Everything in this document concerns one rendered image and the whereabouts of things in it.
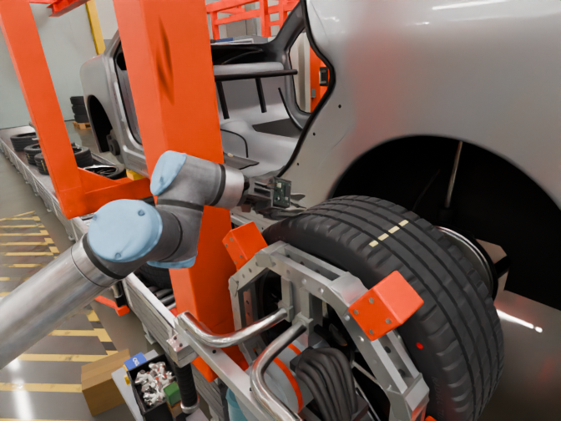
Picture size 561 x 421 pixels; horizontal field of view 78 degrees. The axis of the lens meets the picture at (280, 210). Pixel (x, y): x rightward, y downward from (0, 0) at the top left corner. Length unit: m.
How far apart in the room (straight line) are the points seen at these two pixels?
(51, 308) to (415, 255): 0.64
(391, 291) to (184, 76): 0.66
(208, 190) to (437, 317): 0.48
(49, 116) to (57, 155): 0.26
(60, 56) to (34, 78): 10.87
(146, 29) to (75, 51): 12.88
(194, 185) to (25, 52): 2.19
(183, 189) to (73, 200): 2.26
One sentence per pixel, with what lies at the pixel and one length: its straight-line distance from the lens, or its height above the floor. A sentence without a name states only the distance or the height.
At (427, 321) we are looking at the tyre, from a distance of 0.69.
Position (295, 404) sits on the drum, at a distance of 0.81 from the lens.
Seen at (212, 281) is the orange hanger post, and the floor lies 0.90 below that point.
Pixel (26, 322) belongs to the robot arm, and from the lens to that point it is 0.64.
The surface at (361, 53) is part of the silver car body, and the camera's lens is 1.06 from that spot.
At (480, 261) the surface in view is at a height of 0.95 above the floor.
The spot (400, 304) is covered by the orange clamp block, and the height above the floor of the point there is 1.14.
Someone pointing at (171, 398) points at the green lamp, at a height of 0.65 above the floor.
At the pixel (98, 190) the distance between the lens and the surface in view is 2.92.
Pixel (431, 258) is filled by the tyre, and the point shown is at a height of 1.13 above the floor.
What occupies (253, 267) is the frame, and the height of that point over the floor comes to 1.06.
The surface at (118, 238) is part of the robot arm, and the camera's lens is 0.53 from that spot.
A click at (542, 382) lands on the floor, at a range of 2.28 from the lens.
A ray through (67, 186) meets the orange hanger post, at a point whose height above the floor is 0.76.
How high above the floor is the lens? 1.51
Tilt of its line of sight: 24 degrees down
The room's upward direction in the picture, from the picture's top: 3 degrees counter-clockwise
